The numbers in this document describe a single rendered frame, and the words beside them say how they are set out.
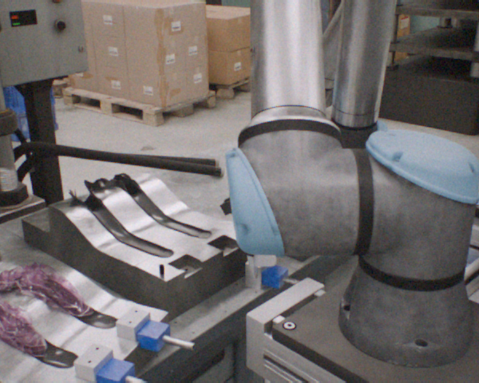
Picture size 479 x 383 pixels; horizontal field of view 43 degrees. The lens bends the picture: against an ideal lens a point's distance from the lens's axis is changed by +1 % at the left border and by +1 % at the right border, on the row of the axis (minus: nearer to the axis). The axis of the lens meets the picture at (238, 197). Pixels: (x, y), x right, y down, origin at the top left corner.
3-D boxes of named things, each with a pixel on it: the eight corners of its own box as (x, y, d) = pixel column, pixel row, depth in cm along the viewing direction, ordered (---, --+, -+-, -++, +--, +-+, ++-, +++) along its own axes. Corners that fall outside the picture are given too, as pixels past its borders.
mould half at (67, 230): (257, 268, 131) (257, 212, 126) (168, 322, 113) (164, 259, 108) (112, 206, 162) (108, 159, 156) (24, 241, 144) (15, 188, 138)
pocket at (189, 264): (203, 278, 118) (203, 261, 116) (184, 289, 114) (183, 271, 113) (187, 270, 121) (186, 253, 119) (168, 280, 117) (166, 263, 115)
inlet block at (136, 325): (201, 351, 101) (199, 324, 99) (187, 369, 97) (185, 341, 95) (134, 332, 106) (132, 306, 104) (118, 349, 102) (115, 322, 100)
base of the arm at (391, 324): (493, 325, 72) (508, 251, 68) (429, 388, 63) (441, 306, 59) (382, 278, 82) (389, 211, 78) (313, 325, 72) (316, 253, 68)
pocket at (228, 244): (239, 257, 125) (239, 241, 124) (222, 266, 122) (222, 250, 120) (223, 250, 128) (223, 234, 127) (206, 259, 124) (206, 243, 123)
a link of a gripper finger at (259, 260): (269, 286, 116) (276, 240, 115) (243, 278, 119) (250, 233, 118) (276, 284, 119) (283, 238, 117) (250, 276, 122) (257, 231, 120)
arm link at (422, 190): (485, 281, 63) (508, 157, 57) (354, 281, 63) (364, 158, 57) (448, 228, 74) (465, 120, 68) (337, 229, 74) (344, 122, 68)
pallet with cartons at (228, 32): (271, 83, 639) (273, 9, 609) (228, 100, 577) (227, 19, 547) (182, 70, 700) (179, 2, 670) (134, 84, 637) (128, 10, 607)
